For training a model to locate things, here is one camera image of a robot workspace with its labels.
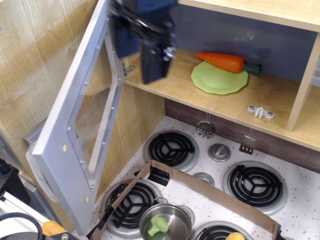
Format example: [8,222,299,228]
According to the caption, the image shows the back right stove burner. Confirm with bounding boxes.
[221,160,289,216]

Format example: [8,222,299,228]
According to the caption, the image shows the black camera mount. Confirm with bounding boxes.
[0,158,31,205]

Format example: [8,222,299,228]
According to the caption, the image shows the back left stove burner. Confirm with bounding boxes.
[142,130,200,173]

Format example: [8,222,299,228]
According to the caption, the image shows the hanging toy spatula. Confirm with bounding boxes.
[239,128,256,155]

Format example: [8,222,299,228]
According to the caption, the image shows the grey toy microwave door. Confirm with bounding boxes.
[26,0,125,236]

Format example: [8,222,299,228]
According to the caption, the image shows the yellow toy fruit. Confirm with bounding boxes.
[225,232,246,240]

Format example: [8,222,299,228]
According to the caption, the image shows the stainless steel pot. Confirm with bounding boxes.
[139,197,196,240]

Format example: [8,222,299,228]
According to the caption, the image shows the grey stove knob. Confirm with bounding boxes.
[208,143,231,162]

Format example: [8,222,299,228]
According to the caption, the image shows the black braided cable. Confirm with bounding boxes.
[0,211,44,240]

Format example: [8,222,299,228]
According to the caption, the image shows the black binder clip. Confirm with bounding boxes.
[147,166,170,187]

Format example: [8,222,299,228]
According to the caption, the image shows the orange toy carrot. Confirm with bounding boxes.
[194,52,262,76]

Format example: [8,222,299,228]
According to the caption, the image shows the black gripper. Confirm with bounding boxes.
[109,0,178,84]

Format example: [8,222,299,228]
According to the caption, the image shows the green toy plate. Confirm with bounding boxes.
[191,62,249,95]

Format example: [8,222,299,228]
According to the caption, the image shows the small round stove knob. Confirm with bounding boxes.
[193,172,215,187]

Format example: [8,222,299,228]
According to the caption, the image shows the white door latch clip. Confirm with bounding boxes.
[247,105,275,119]

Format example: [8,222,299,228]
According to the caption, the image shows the brown cardboard barrier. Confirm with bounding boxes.
[87,160,279,240]

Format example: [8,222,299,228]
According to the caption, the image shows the green toy broccoli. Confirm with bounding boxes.
[147,216,169,237]

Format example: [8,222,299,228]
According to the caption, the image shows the front left stove burner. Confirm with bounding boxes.
[106,179,163,240]

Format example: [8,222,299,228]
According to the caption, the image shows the front right stove burner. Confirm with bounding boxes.
[189,220,253,240]

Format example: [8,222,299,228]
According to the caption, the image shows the stove burner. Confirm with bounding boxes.
[106,179,163,240]
[221,160,289,216]
[142,130,200,173]
[189,220,253,240]

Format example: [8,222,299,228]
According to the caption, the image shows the orange toy food piece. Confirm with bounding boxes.
[41,220,66,237]

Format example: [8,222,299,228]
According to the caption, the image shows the hanging toy skimmer spoon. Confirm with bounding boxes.
[195,113,216,139]

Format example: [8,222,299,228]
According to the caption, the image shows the grey wall phone holder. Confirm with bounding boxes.
[23,117,47,148]

